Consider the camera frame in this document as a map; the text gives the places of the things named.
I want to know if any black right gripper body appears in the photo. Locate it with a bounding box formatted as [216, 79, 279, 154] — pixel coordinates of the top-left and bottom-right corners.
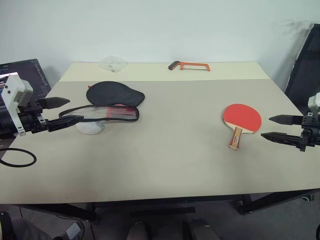
[298, 112, 320, 153]

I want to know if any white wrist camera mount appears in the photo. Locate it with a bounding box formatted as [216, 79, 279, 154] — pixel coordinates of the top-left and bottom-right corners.
[307, 91, 320, 116]
[0, 73, 34, 137]

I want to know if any black metal table frame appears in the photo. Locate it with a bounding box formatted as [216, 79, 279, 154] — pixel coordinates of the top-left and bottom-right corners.
[19, 187, 320, 224]

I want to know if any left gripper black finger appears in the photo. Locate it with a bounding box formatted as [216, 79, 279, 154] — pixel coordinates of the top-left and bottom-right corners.
[39, 97, 71, 110]
[45, 115, 85, 133]

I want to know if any dark rounded shape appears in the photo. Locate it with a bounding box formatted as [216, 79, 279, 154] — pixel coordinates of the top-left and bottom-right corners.
[125, 220, 153, 240]
[187, 218, 222, 240]

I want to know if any black cable loop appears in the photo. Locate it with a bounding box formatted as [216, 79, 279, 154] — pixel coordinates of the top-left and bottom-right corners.
[0, 147, 38, 169]

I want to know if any black paddle case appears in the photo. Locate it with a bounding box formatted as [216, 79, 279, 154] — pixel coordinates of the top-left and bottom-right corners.
[58, 80, 146, 124]

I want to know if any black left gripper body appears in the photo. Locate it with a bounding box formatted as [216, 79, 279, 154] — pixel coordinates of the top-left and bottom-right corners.
[16, 99, 49, 135]

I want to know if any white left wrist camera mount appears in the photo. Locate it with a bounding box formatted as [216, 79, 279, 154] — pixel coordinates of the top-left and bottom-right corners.
[0, 73, 34, 137]

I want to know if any grey power adapter box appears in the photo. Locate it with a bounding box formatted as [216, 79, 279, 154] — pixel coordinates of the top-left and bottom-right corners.
[65, 223, 83, 239]

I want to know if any red table tennis paddle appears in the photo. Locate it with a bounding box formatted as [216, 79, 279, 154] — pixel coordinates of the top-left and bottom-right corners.
[221, 102, 263, 151]

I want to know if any clear plastic bag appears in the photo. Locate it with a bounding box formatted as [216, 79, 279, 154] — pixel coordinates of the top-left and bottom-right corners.
[99, 55, 129, 74]

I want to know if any orange hacksaw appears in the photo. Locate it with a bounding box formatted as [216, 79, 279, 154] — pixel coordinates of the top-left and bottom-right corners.
[167, 60, 212, 73]

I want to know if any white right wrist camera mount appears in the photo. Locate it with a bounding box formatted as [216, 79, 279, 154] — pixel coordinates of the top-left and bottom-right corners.
[307, 91, 320, 116]

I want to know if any black chair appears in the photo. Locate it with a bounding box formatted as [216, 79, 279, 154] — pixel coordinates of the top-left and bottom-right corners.
[284, 23, 320, 111]

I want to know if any white crumpled cloth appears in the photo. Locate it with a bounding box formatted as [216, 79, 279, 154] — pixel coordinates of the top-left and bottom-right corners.
[75, 120, 106, 136]

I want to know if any computer monitor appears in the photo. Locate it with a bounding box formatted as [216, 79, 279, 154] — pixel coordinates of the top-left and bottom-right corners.
[0, 58, 52, 111]

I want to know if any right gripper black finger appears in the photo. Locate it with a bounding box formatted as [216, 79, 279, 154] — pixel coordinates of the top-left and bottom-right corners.
[260, 131, 303, 151]
[268, 114, 304, 126]

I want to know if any black rounded object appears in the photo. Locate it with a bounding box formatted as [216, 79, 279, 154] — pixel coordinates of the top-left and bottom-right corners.
[0, 211, 14, 240]

